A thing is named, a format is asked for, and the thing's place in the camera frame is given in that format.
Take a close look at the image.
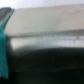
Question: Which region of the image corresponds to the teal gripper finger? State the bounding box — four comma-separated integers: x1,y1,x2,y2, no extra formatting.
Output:
0,17,10,79

